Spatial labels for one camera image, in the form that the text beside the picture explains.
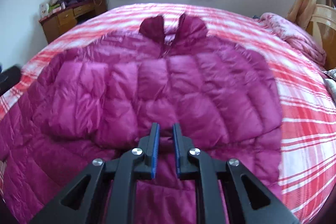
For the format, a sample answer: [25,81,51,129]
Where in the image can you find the wooden headboard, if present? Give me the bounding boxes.
[307,4,335,69]

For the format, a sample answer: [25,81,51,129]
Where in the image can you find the white floral pillow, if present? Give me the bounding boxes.
[324,79,336,103]

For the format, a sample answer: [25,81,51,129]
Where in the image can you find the pink folded quilt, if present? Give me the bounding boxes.
[260,12,326,67]

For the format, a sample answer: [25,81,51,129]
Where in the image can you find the magenta puffer jacket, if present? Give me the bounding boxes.
[1,14,282,223]

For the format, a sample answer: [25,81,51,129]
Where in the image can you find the striped pillow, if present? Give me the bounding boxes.
[323,69,336,81]

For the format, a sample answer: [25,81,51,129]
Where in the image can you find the red plaid bed sheet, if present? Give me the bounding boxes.
[1,3,335,223]

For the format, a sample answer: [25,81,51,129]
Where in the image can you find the brown wooden desk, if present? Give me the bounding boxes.
[39,0,108,44]

